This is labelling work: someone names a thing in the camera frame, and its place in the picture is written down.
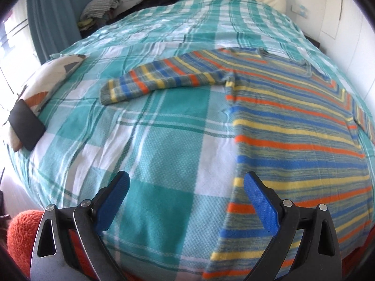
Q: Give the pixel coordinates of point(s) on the teal plaid bedspread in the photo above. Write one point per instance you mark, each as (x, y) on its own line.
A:
(164, 140)

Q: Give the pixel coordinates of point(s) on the teal curtain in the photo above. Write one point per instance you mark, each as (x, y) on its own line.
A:
(52, 11)

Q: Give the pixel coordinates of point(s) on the black phone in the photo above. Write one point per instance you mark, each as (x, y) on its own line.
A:
(26, 126)

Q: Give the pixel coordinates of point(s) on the striped knit sweater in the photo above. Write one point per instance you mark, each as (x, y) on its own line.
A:
(293, 140)

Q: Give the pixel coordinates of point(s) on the white wall socket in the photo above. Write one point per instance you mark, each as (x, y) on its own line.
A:
(300, 10)

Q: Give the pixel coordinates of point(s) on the orange fluffy rug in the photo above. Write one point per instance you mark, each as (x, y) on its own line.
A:
(20, 234)

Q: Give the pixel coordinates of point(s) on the pile of striped clothes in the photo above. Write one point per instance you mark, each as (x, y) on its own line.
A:
(99, 5)

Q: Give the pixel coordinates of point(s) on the dark nightstand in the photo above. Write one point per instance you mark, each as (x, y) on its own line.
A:
(313, 41)

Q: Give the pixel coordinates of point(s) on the patterned pillow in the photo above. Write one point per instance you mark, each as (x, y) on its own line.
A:
(49, 76)

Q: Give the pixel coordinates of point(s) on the dark cloth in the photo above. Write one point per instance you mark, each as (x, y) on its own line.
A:
(152, 1)

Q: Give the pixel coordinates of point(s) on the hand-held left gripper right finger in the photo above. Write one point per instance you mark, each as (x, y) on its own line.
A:
(260, 199)

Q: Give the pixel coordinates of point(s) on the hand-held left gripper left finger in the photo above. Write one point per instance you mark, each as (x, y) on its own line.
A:
(112, 199)

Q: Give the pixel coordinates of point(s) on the orange bed sheet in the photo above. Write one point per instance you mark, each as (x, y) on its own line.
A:
(78, 248)

